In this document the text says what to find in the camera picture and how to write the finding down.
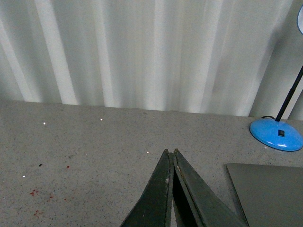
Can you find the grey laptop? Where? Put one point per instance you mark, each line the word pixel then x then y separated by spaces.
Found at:
pixel 270 196

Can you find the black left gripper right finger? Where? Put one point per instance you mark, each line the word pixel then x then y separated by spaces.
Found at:
pixel 195 204

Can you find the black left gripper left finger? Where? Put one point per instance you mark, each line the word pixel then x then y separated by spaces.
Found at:
pixel 153 209

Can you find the blue desk lamp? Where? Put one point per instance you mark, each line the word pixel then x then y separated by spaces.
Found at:
pixel 280 95

